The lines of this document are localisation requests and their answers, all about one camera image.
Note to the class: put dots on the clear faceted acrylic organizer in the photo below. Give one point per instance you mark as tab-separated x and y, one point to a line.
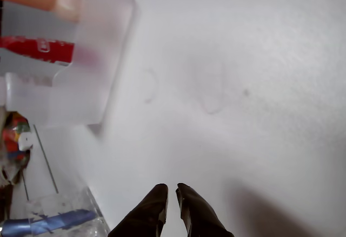
70	202

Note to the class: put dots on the colourful toy pile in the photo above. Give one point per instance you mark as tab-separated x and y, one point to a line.
13	137

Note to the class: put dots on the red hand cream tube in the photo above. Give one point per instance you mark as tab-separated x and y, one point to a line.
21	48

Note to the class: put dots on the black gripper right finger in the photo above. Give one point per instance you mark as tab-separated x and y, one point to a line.
197	215

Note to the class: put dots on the small white plastic object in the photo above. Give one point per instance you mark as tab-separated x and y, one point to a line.
26	141

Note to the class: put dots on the beige cloth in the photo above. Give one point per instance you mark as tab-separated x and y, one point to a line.
10	172

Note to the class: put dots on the blue round hairbrush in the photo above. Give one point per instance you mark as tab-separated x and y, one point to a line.
67	218

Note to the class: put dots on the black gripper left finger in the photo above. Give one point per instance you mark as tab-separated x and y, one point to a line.
140	215

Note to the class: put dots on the frosted white plastic bin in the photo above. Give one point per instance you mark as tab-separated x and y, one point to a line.
92	91

